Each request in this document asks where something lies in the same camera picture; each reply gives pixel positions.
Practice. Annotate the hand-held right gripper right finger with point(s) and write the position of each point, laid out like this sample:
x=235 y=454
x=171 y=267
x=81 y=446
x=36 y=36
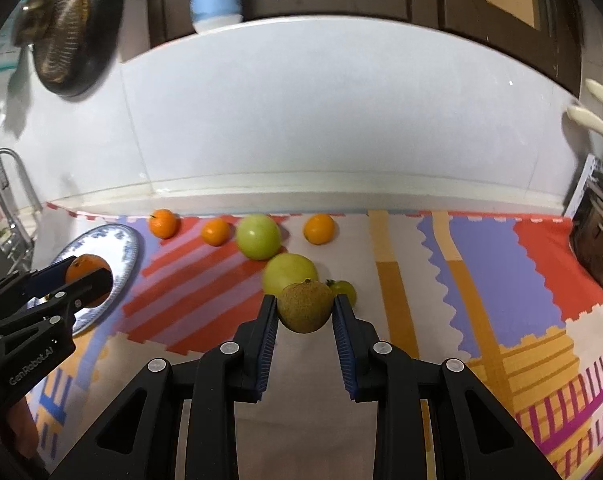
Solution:
x=342 y=355

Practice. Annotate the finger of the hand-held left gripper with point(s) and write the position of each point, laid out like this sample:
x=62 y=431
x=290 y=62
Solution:
x=49 y=274
x=89 y=287

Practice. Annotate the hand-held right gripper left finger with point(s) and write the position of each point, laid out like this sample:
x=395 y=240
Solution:
x=267 y=352

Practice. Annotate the orange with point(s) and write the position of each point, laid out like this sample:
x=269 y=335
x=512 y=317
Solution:
x=320 y=229
x=84 y=265
x=215 y=232
x=164 y=224

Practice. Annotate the blue and white plate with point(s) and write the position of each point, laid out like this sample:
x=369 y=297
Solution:
x=117 y=245

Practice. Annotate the brown speckled fruit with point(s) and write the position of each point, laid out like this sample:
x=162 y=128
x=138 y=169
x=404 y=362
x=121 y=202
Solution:
x=305 y=307

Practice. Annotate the small yellow-green fruit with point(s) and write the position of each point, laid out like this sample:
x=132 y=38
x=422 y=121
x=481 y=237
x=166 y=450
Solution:
x=345 y=290

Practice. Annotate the green apple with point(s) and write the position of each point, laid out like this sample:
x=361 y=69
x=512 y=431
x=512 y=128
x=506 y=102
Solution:
x=258 y=236
x=286 y=270

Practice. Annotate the person's left hand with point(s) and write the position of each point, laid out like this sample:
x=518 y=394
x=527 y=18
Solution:
x=21 y=430

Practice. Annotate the chrome faucet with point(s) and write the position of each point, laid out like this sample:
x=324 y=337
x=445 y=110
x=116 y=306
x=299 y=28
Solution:
x=16 y=170

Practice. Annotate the colourful patterned mat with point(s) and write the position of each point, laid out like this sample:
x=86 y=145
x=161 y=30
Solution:
x=481 y=270

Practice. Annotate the brass skimmer ladle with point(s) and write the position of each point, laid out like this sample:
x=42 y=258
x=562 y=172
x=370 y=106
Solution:
x=54 y=25

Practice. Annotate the black frying pan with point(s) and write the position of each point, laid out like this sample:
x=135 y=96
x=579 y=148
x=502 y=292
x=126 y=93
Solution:
x=99 y=20

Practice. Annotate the knife rack with utensils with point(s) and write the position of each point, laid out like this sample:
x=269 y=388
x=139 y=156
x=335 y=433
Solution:
x=599 y=240

